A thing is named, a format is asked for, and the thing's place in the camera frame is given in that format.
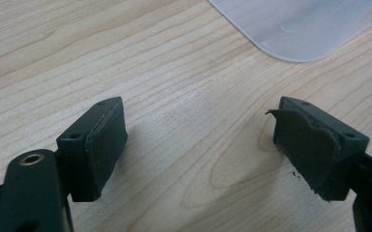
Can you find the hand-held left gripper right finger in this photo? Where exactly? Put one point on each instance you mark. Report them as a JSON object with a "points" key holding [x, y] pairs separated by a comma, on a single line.
{"points": [[315, 151]]}

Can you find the translucent white plastic mat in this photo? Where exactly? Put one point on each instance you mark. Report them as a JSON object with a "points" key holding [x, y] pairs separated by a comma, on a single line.
{"points": [[302, 29]]}

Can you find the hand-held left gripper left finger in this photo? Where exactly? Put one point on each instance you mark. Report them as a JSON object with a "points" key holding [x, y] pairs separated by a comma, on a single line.
{"points": [[93, 154]]}

